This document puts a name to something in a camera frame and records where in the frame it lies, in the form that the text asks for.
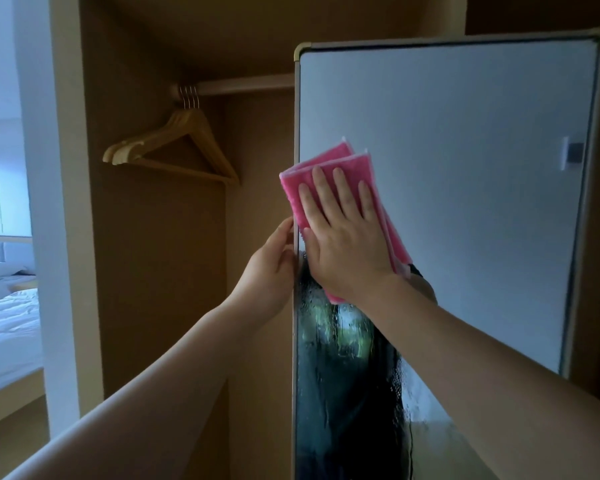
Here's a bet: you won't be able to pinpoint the person's right hand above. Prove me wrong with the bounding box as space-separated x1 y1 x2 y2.
298 166 397 304

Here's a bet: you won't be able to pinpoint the person's left hand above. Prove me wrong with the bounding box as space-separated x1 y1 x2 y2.
229 217 298 321

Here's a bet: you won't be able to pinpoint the pink cleaning cloth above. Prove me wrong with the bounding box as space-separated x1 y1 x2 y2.
279 137 413 305

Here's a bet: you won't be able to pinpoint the gold framed mirror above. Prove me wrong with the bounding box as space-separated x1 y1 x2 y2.
292 29 600 480

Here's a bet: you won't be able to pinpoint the person's left forearm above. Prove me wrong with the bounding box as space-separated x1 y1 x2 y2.
2 294 281 480

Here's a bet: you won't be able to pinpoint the person's right forearm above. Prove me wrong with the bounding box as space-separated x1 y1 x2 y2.
337 272 600 480

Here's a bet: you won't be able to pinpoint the wooden clothes hanger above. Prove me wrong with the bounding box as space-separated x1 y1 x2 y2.
111 86 201 165
123 86 241 186
102 86 193 164

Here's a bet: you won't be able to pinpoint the brown wooden wardrobe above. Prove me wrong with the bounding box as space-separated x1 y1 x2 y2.
47 0 600 480

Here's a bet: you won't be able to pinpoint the wardrobe hanging rod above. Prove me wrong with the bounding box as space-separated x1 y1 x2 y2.
170 73 296 99

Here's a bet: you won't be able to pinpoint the white bed duvet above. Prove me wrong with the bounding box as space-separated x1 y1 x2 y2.
0 287 44 400

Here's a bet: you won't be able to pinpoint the wooden bed frame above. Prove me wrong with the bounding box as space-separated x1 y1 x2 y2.
0 367 47 433

